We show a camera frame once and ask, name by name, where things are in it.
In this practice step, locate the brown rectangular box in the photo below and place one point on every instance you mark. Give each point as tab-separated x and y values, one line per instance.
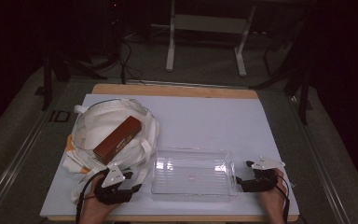
118	140

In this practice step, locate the person's left hand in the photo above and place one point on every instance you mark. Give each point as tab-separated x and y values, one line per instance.
94	211

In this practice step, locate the clear plastic tray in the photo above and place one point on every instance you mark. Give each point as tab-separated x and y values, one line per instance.
195	174

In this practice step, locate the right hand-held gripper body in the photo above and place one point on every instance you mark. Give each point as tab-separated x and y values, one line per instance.
262	182

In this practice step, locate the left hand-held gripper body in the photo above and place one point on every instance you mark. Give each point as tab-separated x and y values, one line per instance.
112	193

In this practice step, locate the white metal stand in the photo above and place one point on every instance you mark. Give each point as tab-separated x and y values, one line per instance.
209	24

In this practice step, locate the black floor bracket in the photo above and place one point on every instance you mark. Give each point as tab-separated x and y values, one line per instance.
59	116

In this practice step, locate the white cloth bag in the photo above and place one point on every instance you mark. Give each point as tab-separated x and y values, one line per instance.
105	121

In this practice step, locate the white table mat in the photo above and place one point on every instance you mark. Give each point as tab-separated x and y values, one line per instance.
217	124

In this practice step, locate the black metal stand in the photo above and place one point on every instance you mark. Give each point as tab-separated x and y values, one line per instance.
304	93
47	84

